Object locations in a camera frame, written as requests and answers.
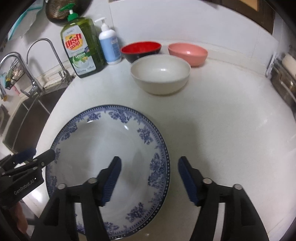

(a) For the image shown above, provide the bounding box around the white bowl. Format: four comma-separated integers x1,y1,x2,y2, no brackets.
130,54,191,95

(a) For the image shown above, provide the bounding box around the kitchen sink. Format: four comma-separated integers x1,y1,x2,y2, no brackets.
4,84,67,154

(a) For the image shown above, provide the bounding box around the red black bowl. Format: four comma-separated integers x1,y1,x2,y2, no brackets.
121,41,162,63

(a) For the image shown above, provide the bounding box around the person left hand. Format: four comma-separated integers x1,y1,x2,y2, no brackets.
10,202,28,234

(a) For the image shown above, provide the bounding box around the dark wooden window frame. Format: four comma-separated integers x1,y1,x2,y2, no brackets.
207,0,275,34

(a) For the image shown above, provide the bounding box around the green dish soap bottle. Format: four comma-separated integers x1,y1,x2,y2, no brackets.
59,3,106,78

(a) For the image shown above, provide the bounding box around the dark frying pan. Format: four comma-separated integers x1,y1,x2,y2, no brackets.
45,0,92,26

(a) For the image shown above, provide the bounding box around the slim gooseneck faucet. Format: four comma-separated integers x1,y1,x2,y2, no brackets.
26,38,75,84

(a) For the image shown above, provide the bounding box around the chrome kitchen faucet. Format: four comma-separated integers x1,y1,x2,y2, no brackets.
1,52,44,98

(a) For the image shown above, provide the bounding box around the metal pot rack shelf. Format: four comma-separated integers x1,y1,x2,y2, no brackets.
264,46,296,105

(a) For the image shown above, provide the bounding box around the cream pot with glass lid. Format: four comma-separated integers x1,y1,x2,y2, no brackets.
282,53,296,79

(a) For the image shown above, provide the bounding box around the blue floral plate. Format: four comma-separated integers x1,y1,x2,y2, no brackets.
46,105,170,240

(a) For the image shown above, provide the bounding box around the pink bowl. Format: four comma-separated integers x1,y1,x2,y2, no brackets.
168,43,208,67

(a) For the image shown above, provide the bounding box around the steel pot left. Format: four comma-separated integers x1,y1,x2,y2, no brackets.
270,60,295,107

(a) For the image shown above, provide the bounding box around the white blue pump bottle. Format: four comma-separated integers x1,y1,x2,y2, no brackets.
94,17,121,65

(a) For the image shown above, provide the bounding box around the wire sponge basket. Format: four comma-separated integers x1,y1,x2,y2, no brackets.
4,62,25,90

